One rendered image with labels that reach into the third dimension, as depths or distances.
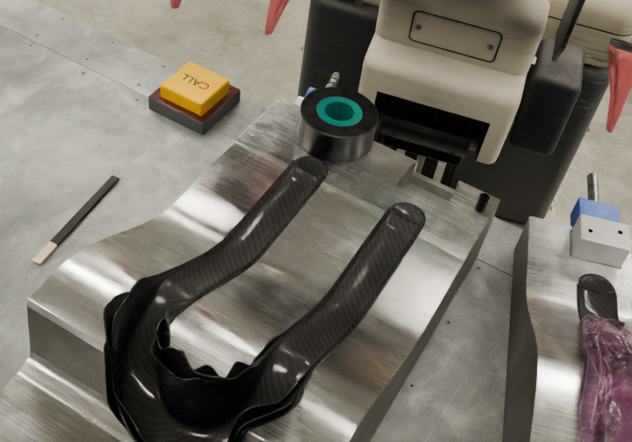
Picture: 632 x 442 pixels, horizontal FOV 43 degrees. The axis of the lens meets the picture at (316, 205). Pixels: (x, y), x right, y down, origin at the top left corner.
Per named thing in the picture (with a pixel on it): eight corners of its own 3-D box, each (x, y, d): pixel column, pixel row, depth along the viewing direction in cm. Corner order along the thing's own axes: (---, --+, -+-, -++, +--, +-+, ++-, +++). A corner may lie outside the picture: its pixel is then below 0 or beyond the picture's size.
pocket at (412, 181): (408, 184, 86) (415, 159, 83) (453, 206, 84) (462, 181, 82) (389, 210, 83) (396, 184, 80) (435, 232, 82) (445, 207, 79)
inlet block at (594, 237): (562, 187, 92) (578, 152, 89) (606, 197, 92) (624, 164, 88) (561, 273, 83) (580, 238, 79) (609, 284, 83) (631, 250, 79)
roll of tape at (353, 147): (316, 170, 80) (320, 144, 78) (284, 119, 85) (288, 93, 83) (386, 154, 83) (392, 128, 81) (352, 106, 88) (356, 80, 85)
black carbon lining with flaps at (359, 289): (296, 164, 84) (307, 91, 77) (436, 232, 79) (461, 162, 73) (63, 417, 61) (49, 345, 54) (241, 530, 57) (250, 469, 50)
